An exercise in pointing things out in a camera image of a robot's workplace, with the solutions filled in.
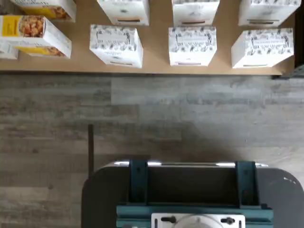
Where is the white Organic Pantry box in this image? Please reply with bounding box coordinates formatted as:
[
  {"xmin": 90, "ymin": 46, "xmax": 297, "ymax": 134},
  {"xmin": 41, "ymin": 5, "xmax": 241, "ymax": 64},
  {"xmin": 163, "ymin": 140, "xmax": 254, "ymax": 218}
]
[
  {"xmin": 231, "ymin": 28, "xmax": 295, "ymax": 69},
  {"xmin": 168, "ymin": 26, "xmax": 218, "ymax": 67},
  {"xmin": 89, "ymin": 23, "xmax": 143, "ymax": 68},
  {"xmin": 172, "ymin": 0, "xmax": 219, "ymax": 26},
  {"xmin": 238, "ymin": 0, "xmax": 301, "ymax": 27},
  {"xmin": 97, "ymin": 0, "xmax": 150, "ymax": 26}
]

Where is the yellow white granola box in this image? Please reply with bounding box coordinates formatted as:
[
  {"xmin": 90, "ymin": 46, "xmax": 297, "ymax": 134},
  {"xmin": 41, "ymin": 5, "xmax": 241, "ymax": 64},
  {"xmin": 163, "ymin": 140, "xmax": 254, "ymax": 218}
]
[
  {"xmin": 0, "ymin": 15, "xmax": 72, "ymax": 59},
  {"xmin": 16, "ymin": 0, "xmax": 76, "ymax": 23}
]

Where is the blue white granola box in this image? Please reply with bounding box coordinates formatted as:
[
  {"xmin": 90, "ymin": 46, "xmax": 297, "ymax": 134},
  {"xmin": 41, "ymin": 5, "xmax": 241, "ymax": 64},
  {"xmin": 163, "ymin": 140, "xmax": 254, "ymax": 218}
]
[{"xmin": 0, "ymin": 44, "xmax": 19, "ymax": 60}]

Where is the white pantry boxes group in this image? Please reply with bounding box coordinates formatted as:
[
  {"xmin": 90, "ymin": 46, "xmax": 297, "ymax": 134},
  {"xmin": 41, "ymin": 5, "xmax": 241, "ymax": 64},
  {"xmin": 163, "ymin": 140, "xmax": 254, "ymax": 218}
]
[{"xmin": 0, "ymin": 0, "xmax": 296, "ymax": 76}]

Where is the black thin pole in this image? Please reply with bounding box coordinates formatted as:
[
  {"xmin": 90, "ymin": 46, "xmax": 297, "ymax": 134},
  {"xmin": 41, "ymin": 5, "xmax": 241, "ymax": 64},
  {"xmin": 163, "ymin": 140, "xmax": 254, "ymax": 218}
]
[{"xmin": 88, "ymin": 124, "xmax": 95, "ymax": 178}]

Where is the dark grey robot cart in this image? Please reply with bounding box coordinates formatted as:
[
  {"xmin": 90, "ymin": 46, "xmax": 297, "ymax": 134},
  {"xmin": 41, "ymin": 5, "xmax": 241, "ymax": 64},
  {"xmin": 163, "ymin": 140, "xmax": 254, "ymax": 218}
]
[{"xmin": 81, "ymin": 161, "xmax": 304, "ymax": 228}]

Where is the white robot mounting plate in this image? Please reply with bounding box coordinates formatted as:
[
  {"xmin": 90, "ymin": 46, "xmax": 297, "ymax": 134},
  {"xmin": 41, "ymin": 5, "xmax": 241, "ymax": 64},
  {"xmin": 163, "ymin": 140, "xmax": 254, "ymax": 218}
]
[{"xmin": 151, "ymin": 213, "xmax": 246, "ymax": 228}]

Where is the teal metal mounting frame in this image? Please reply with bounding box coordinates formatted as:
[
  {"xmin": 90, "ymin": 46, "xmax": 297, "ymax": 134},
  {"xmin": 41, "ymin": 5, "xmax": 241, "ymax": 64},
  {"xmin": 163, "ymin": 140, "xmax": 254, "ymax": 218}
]
[{"xmin": 116, "ymin": 160, "xmax": 273, "ymax": 228}]

